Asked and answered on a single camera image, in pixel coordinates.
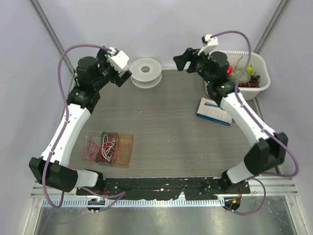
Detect white plastic basket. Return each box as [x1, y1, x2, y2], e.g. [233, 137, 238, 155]
[204, 50, 271, 101]

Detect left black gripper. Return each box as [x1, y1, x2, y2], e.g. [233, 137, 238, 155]
[93, 47, 131, 91]

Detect red apple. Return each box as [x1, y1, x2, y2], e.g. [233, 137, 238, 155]
[227, 65, 233, 77]

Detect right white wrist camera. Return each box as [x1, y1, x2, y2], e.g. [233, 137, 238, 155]
[198, 34, 219, 55]

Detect blue white razor box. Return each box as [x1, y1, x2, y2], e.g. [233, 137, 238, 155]
[196, 97, 234, 126]

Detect red grapes front row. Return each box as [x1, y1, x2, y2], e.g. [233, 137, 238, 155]
[239, 82, 260, 88]

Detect green netted melon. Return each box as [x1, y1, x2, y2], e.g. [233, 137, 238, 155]
[228, 70, 251, 84]

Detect white plastic cable spool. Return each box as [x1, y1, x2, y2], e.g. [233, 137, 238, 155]
[130, 58, 162, 89]

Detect dark tray white wires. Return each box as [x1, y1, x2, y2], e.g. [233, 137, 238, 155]
[94, 131, 118, 165]

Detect black grape bunch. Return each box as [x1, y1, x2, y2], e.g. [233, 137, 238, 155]
[250, 75, 260, 83]

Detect clear tray red wires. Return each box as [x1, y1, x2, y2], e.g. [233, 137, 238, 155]
[79, 130, 103, 162]

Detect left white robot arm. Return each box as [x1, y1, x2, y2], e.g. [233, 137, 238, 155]
[29, 47, 132, 195]

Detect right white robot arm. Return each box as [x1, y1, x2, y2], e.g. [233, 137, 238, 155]
[173, 47, 288, 193]

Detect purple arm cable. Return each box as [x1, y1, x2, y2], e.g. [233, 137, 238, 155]
[43, 45, 128, 212]
[211, 30, 300, 216]

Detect slotted cable duct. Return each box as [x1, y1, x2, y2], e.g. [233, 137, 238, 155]
[42, 198, 225, 208]

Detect yellow pear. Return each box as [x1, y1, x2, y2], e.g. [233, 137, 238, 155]
[247, 65, 253, 76]

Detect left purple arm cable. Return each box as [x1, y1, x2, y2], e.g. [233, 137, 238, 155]
[43, 45, 128, 212]

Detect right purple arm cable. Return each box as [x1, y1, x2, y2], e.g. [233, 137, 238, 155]
[211, 30, 300, 216]

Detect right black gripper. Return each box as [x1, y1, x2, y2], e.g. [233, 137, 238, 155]
[174, 47, 214, 84]

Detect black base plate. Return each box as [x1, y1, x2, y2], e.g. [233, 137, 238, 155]
[87, 177, 250, 201]

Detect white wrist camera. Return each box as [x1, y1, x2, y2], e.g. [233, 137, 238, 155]
[107, 47, 129, 73]
[198, 34, 219, 55]

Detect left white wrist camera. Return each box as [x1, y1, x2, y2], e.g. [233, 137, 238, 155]
[107, 47, 129, 73]

